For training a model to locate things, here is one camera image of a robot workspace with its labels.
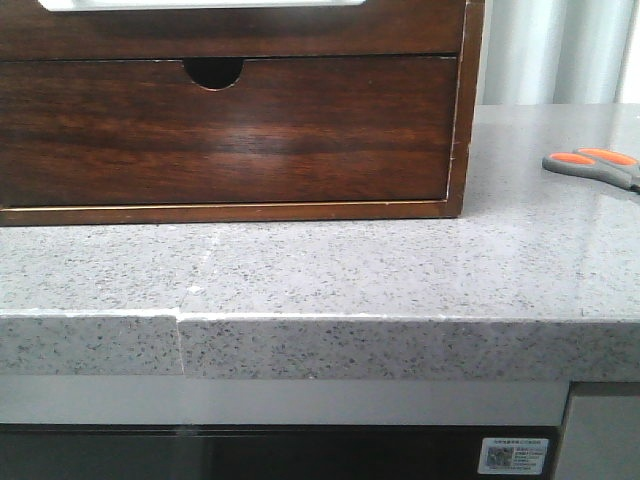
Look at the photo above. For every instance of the wooden drawer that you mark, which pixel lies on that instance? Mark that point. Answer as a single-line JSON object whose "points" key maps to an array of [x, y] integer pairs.
{"points": [[77, 133], [30, 32]]}

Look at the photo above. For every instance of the grey orange handled scissors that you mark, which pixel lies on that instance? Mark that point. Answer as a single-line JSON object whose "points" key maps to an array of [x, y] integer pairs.
{"points": [[603, 165]]}

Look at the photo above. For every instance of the dark wooden drawer cabinet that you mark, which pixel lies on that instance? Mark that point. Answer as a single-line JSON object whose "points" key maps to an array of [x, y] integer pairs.
{"points": [[450, 206]]}

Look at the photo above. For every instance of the white QR code sticker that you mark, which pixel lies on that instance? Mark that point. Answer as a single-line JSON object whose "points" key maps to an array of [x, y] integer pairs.
{"points": [[512, 456]]}

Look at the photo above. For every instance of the grey pleated curtain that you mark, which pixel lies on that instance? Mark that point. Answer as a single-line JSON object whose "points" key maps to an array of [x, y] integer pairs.
{"points": [[559, 52]]}

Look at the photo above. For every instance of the grey cabinet panel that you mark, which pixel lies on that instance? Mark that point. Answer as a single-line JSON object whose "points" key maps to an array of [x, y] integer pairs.
{"points": [[600, 433]]}

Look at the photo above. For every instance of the white tray on cabinet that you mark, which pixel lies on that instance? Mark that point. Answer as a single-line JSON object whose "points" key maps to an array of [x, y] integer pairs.
{"points": [[147, 5]]}

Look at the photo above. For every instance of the black glass oven door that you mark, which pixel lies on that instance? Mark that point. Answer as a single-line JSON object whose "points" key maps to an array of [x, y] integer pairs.
{"points": [[56, 451]]}

